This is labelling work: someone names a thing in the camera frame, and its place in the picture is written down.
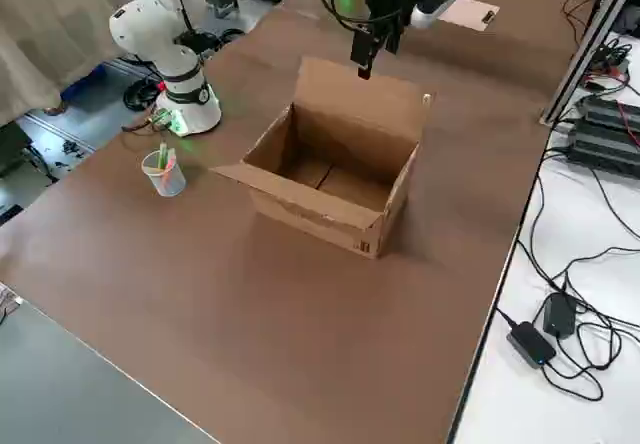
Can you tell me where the black power adapter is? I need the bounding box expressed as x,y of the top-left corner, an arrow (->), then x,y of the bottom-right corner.
506,320 -> 558,368
542,291 -> 580,341

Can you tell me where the black power cable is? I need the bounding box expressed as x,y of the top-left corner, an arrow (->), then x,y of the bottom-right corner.
527,147 -> 571,295

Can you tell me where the black usb hub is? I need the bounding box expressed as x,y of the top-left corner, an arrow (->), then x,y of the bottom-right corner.
589,38 -> 632,85

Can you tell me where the grey side table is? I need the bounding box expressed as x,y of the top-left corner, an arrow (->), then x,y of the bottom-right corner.
0,283 -> 221,444

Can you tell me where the brown cardboard box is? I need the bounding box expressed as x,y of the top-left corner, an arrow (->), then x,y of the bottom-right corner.
208,56 -> 436,260

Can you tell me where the black power supply unit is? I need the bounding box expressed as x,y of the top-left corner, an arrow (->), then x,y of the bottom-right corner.
567,118 -> 640,181
574,94 -> 640,133

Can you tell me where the beige curtain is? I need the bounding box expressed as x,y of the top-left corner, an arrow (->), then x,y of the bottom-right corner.
0,0 -> 146,128

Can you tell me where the pink marker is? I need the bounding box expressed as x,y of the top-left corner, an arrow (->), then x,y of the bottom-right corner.
162,148 -> 179,185

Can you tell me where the clear plastic cup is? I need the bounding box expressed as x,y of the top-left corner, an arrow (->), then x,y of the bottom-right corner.
140,147 -> 187,198

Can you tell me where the aluminium frame post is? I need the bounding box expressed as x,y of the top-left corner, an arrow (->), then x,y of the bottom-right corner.
538,0 -> 640,126

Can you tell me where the pale clipboard with metal clip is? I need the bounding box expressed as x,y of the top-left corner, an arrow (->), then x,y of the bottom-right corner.
435,0 -> 501,33

